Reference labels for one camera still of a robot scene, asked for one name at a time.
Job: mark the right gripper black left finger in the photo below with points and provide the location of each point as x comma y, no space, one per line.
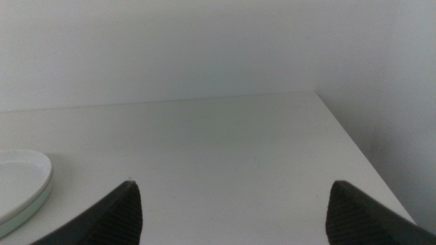
112,217

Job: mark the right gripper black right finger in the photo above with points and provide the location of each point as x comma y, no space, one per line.
357,217

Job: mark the white shallow bowl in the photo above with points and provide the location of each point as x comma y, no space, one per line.
20,180

